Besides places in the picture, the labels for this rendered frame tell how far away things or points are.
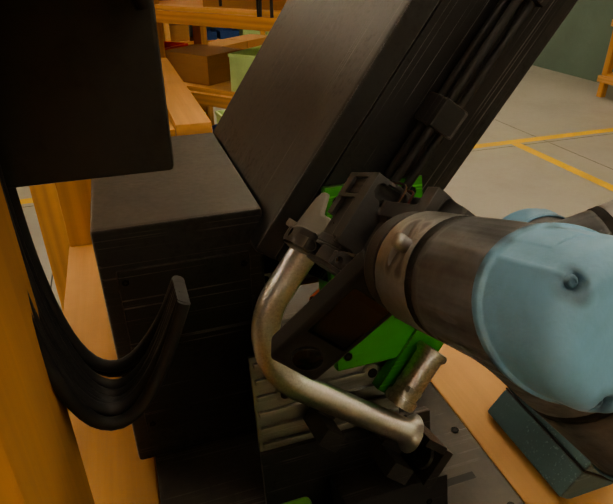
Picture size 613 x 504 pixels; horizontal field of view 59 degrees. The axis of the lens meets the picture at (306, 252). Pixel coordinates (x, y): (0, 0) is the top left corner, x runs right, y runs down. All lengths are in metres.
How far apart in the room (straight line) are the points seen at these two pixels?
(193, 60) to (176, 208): 3.11
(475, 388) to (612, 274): 0.67
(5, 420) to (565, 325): 0.25
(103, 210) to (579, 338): 0.51
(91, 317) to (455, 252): 0.90
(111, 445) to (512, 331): 0.69
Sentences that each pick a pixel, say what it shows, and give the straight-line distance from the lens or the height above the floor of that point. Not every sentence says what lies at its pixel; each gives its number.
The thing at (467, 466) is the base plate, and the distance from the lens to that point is 0.79.
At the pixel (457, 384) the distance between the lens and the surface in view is 0.89.
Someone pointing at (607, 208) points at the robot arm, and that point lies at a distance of 0.44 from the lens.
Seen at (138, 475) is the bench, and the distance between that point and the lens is 0.81.
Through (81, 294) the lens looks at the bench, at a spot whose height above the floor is 0.88.
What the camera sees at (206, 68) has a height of 0.83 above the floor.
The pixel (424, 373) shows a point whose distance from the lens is 0.64.
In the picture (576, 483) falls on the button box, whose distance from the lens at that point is 0.78.
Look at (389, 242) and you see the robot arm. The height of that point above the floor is 1.33.
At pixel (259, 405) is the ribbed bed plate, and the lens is 0.64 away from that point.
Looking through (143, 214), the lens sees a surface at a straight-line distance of 0.61.
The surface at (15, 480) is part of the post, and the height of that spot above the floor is 1.26.
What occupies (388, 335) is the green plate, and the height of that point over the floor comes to 1.10.
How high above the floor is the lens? 1.49
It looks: 29 degrees down
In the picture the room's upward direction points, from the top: straight up
